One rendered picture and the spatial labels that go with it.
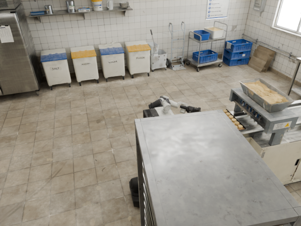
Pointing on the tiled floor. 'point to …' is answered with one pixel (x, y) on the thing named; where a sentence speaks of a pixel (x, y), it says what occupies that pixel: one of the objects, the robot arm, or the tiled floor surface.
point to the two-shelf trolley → (210, 49)
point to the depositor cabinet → (279, 152)
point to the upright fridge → (18, 53)
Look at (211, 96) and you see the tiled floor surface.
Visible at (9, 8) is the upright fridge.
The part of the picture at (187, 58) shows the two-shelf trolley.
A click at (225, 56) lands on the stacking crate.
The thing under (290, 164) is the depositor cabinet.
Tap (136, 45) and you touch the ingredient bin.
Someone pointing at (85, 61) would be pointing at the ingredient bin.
